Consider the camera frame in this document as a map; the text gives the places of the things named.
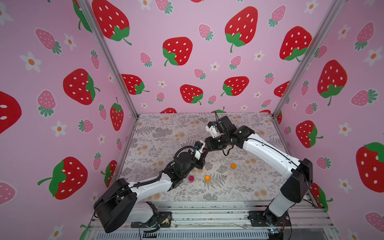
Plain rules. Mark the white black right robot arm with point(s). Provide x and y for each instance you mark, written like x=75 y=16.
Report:
x=298 y=173

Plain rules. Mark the aluminium right table edge rail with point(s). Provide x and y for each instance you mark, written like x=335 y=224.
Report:
x=289 y=151

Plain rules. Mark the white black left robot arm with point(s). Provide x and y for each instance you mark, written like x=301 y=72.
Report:
x=121 y=200

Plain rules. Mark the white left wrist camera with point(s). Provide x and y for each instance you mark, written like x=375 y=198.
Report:
x=199 y=152

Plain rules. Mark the aluminium front base rails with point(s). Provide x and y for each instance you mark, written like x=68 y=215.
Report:
x=233 y=220

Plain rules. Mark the aluminium left table edge rail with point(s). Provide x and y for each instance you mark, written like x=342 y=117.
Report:
x=122 y=158

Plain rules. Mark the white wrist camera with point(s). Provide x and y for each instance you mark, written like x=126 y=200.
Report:
x=212 y=129
x=199 y=152

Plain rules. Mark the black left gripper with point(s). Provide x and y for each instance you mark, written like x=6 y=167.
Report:
x=200 y=160

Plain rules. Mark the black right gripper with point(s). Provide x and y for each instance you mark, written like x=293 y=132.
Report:
x=215 y=142

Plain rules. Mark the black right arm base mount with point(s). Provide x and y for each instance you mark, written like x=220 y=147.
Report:
x=269 y=220

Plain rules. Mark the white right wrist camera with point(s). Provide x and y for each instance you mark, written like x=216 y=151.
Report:
x=212 y=129

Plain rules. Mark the aluminium right rear corner post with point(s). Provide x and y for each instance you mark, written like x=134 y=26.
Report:
x=324 y=27

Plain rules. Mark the aluminium left rear corner post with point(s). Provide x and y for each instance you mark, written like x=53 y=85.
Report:
x=91 y=19

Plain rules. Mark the aluminium table edge rail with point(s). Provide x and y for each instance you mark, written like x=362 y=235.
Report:
x=122 y=158
x=289 y=151

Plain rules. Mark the aluminium corner post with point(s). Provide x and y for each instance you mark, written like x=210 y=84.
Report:
x=91 y=19
x=324 y=27

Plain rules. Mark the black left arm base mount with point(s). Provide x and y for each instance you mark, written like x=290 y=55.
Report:
x=147 y=215

